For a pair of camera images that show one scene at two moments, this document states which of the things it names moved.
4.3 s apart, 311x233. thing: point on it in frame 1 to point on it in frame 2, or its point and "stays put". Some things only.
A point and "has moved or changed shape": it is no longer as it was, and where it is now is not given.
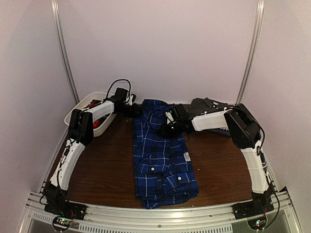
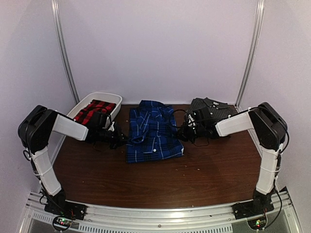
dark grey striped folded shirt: [199, 106] stays put
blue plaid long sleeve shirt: [164, 171] has moved or changed shape
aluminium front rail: [280, 218] stays put
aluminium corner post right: [254, 51] stays put
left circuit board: [61, 223] stays put
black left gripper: [134, 113] to [120, 139]
